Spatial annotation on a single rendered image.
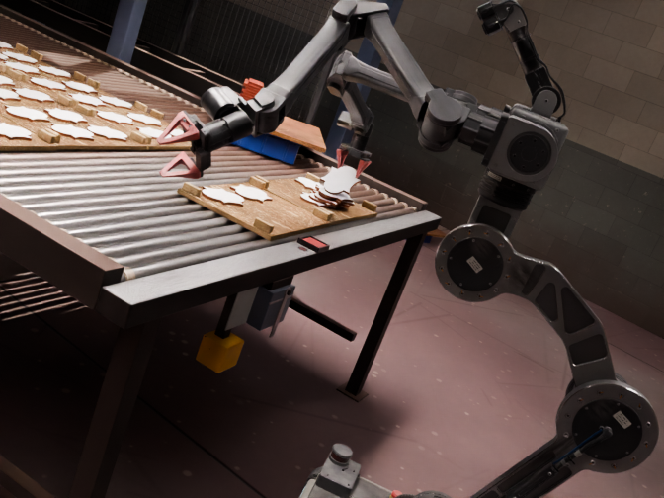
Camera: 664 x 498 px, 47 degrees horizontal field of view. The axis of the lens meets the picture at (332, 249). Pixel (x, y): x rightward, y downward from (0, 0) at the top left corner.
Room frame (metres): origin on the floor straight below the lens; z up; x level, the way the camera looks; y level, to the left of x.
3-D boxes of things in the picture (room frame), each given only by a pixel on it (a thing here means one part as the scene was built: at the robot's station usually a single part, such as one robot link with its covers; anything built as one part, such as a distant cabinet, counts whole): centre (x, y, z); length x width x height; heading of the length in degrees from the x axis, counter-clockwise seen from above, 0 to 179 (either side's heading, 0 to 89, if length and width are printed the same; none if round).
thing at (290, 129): (3.38, 0.47, 1.03); 0.50 x 0.50 x 0.02; 11
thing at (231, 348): (1.84, 0.18, 0.74); 0.09 x 0.08 x 0.24; 159
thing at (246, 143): (3.32, 0.46, 0.97); 0.31 x 0.31 x 0.10; 11
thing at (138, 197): (2.52, 0.40, 0.90); 1.95 x 0.05 x 0.05; 159
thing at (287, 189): (2.73, 0.12, 0.93); 0.41 x 0.35 x 0.02; 158
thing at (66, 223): (2.48, 0.30, 0.90); 1.95 x 0.05 x 0.05; 159
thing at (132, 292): (2.37, 0.00, 0.89); 2.08 x 0.09 x 0.06; 159
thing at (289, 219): (2.33, 0.27, 0.93); 0.41 x 0.35 x 0.02; 160
